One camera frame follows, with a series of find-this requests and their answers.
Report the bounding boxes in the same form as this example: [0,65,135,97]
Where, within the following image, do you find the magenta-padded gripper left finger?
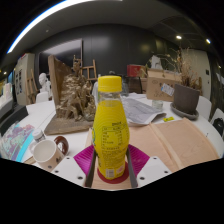
[51,144,98,189]

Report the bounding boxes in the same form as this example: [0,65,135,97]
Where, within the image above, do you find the tall wooden easel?
[26,68,39,104]

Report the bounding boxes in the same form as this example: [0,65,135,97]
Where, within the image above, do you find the cardboard box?
[145,68,183,103]

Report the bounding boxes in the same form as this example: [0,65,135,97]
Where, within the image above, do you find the long ceiling light strip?
[6,0,124,54]

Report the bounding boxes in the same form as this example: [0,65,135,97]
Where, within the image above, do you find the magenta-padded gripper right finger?
[125,144,173,189]

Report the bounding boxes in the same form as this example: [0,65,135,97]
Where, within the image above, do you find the red box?
[126,64,148,78]

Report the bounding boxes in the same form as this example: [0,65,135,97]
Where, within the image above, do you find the flat wooden stick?
[23,155,37,165]

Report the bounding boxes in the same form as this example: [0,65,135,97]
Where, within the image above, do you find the white chair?
[35,91,50,104]
[210,108,224,138]
[196,95,213,121]

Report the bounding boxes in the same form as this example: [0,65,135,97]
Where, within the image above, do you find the yellow drink bottle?
[91,75,130,180]

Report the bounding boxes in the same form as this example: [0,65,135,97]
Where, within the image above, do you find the large white plaster bust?
[38,72,53,99]

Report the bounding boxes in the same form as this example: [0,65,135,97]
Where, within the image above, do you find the black flat boxes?
[0,98,29,136]

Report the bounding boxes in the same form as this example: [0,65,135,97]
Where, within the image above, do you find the small clear glass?
[151,99,164,111]

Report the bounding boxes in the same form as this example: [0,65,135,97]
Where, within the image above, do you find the brown wood carving on base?
[43,54,98,136]

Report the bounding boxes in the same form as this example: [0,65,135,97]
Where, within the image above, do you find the brown tape roll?
[53,135,70,156]

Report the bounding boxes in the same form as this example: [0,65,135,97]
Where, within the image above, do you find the dried plant in dark pot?
[156,46,203,121]

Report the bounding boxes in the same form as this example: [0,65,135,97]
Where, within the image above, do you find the purple and cyan printed poster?
[0,123,36,163]

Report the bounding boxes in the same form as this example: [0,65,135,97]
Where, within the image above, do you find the beige wooden drawing board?
[84,117,220,191]

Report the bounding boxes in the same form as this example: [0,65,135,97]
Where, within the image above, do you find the white cabinet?
[14,53,36,106]

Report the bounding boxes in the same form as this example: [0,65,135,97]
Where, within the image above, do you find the dark wall screen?
[38,38,83,76]

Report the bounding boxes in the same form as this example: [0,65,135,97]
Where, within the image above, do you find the small white-lidded jar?
[28,129,47,154]

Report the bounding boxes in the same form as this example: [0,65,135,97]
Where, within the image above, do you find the white speckled mug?
[32,139,66,173]

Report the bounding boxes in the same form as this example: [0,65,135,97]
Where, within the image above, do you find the grey newspaper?
[121,93,167,127]

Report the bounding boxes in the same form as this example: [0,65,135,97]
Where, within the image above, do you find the white plaster figure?
[149,54,164,70]

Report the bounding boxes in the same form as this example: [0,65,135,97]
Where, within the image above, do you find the low wooden easel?
[72,54,98,81]

